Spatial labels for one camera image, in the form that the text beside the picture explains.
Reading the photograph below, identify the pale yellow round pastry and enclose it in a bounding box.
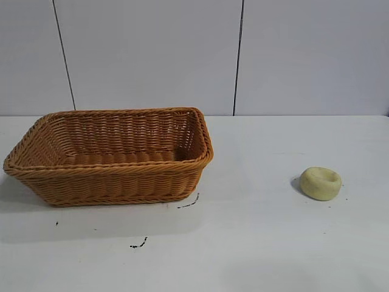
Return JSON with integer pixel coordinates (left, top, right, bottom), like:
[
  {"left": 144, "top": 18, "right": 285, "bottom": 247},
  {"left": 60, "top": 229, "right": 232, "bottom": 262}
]
[{"left": 299, "top": 165, "right": 343, "bottom": 202}]

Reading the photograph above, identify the brown woven wicker basket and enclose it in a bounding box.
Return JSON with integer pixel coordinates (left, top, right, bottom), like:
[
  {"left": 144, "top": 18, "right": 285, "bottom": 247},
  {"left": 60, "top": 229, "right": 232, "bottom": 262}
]
[{"left": 3, "top": 106, "right": 215, "bottom": 208}]

